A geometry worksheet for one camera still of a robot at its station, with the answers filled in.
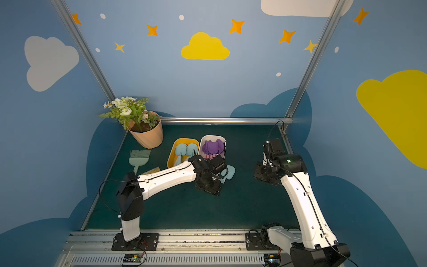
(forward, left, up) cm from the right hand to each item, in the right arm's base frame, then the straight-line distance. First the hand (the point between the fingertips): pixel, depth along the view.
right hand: (260, 173), depth 73 cm
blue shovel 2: (+25, +38, -18) cm, 49 cm away
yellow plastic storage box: (+20, +48, -21) cm, 56 cm away
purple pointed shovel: (+30, +19, -20) cm, 40 cm away
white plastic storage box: (+33, +24, -16) cm, 44 cm away
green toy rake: (+18, +71, -21) cm, 76 cm away
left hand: (-4, +20, -11) cm, 23 cm away
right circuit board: (-30, -7, -25) cm, 39 cm away
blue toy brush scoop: (+9, +60, -22) cm, 64 cm away
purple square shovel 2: (+28, +24, -20) cm, 42 cm away
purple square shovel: (+27, +29, -20) cm, 44 cm away
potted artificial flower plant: (+33, +67, -7) cm, 75 cm away
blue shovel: (+25, +44, -20) cm, 55 cm away
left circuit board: (-33, +55, -23) cm, 68 cm away
